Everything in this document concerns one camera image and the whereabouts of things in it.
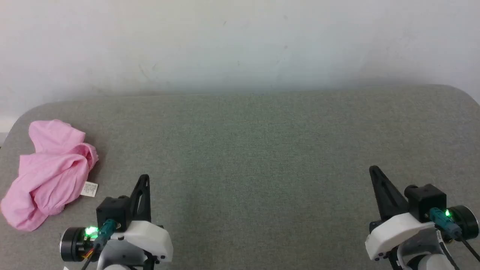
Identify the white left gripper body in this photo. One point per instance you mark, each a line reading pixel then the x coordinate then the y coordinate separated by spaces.
pixel 148 238

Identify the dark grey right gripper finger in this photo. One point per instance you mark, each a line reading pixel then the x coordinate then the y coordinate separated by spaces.
pixel 388 198

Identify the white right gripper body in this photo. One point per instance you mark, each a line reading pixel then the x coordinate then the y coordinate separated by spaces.
pixel 397 230

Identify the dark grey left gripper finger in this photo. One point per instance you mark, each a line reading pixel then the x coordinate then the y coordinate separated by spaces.
pixel 141 198

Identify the pink cloth garment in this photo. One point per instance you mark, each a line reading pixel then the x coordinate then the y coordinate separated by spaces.
pixel 52 176

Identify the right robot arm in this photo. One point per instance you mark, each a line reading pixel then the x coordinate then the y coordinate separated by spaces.
pixel 423 258

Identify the grey fabric sofa cushion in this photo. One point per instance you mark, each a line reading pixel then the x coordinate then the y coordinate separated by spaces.
pixel 243 150

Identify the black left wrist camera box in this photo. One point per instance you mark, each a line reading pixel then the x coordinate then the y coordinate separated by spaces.
pixel 112 212

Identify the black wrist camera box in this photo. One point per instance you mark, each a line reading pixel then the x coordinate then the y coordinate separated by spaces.
pixel 112 212
pixel 425 200

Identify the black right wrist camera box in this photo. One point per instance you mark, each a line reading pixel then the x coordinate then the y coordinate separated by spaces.
pixel 425 200

